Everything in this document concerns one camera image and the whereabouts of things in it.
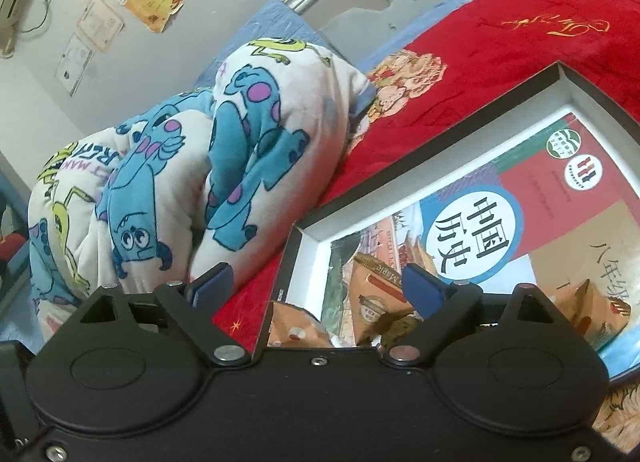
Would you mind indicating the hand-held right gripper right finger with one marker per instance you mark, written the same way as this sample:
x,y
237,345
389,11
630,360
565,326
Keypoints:
x,y
422,287

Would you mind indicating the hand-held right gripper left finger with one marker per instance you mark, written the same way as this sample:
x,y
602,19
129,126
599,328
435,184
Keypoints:
x,y
212,282

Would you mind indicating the brown triangular snack packet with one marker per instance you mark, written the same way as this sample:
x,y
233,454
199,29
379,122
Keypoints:
x,y
375,292
585,312
295,329

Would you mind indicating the black cardboard box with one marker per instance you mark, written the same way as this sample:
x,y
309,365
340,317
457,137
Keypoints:
x,y
425,165

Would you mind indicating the brown pine cone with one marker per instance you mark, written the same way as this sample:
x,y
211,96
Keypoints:
x,y
395,332

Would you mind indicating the colourful textbook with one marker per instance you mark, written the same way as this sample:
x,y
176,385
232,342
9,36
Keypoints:
x,y
475,232

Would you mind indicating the cartoon monster printed quilt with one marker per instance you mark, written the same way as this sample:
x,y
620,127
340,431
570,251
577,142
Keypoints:
x,y
200,142

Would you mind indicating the red embroidered blanket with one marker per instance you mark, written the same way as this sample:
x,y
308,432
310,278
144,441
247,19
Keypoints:
x,y
475,42

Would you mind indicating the small white wall certificate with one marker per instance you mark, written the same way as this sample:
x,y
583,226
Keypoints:
x,y
74,65

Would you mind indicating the pale framed wall certificate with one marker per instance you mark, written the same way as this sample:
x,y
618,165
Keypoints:
x,y
100,22

